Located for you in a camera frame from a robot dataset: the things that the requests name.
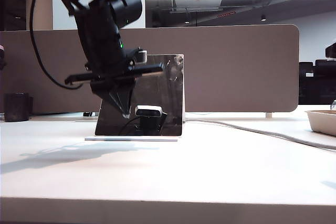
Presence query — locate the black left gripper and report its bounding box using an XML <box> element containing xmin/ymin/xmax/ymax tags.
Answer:
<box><xmin>65</xmin><ymin>48</ymin><xmax>164</xmax><ymax>119</ymax></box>

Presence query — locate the square mirror with white base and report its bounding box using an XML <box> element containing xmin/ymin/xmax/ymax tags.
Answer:
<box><xmin>84</xmin><ymin>53</ymin><xmax>186</xmax><ymax>143</ymax></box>

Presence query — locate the black cylindrical cup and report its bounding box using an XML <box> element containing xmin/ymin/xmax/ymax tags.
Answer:
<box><xmin>4</xmin><ymin>92</ymin><xmax>34</xmax><ymax>123</ymax></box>

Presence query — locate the pink and black edge object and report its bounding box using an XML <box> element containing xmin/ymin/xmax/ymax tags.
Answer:
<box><xmin>0</xmin><ymin>44</ymin><xmax>6</xmax><ymax>70</ymax></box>

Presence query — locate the brown desk divider panel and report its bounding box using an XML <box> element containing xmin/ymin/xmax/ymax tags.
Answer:
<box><xmin>0</xmin><ymin>24</ymin><xmax>300</xmax><ymax>115</ymax></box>

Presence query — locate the black office chair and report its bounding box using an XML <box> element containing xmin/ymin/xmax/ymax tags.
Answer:
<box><xmin>314</xmin><ymin>59</ymin><xmax>336</xmax><ymax>105</ymax></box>
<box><xmin>298</xmin><ymin>61</ymin><xmax>314</xmax><ymax>105</ymax></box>

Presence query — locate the beige paper tray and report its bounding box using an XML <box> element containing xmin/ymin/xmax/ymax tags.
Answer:
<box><xmin>304</xmin><ymin>110</ymin><xmax>336</xmax><ymax>137</ymax></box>

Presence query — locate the black bulky background object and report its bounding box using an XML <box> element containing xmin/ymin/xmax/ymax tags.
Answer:
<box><xmin>324</xmin><ymin>41</ymin><xmax>336</xmax><ymax>58</ymax></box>

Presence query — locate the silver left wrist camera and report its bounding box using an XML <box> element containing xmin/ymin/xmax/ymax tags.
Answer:
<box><xmin>138</xmin><ymin>48</ymin><xmax>149</xmax><ymax>64</ymax></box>

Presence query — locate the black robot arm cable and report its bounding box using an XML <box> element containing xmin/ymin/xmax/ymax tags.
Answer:
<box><xmin>29</xmin><ymin>0</ymin><xmax>85</xmax><ymax>90</ymax></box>

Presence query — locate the thick grey cable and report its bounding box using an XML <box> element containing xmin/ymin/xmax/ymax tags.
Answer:
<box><xmin>185</xmin><ymin>118</ymin><xmax>336</xmax><ymax>153</ymax></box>

